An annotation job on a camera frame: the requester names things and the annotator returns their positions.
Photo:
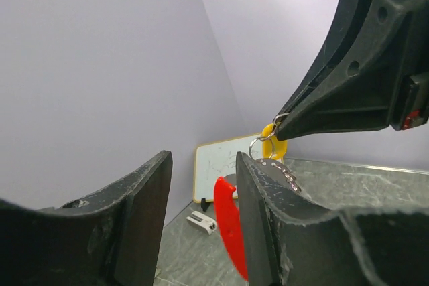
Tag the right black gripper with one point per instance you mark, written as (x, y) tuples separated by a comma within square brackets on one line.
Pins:
[(370, 73)]

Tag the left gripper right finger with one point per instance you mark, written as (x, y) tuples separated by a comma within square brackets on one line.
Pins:
[(320, 223)]

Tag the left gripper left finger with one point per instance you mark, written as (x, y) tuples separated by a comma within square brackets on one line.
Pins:
[(109, 237)]

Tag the saw keychain with red handle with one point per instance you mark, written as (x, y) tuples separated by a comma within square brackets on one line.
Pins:
[(231, 225)]

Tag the yellow capped key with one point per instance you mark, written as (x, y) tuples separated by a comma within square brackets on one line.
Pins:
[(271, 147)]

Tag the white rectangular clip device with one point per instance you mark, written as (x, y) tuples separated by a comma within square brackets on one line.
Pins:
[(202, 222)]

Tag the small whiteboard with wooden frame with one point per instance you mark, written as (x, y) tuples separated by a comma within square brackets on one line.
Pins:
[(214, 160)]

